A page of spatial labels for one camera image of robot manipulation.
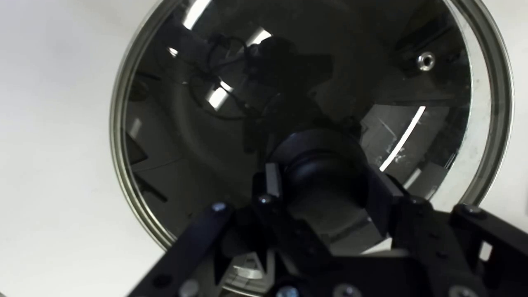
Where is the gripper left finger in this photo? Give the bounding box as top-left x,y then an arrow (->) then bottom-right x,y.
127,163 -> 330,297

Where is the glass pot lid black knob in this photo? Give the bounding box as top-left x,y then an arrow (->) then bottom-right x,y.
110,0 -> 514,296

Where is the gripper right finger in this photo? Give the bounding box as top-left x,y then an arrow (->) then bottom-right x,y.
365,166 -> 528,297

